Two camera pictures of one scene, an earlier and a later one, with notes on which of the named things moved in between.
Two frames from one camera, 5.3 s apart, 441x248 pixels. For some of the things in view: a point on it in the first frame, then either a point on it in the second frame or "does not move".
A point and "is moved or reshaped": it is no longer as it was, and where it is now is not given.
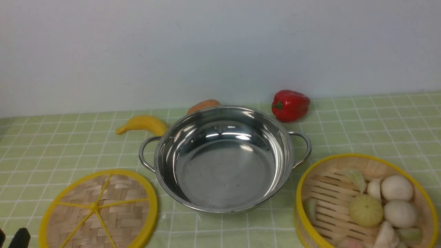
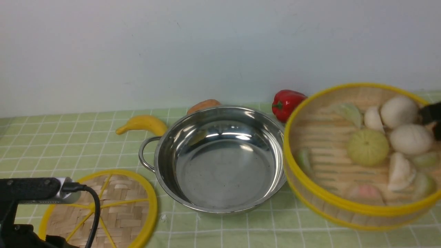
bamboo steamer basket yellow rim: x=360 y=200 is moved or reshaped
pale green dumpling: x=410 y=236 to x=425 y=160
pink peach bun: x=351 y=243 to x=366 y=192
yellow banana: x=144 y=123 does not move
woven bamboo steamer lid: x=104 y=208 does not move
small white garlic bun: x=374 y=188 to x=372 y=120
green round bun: x=366 y=210 to x=368 y=147
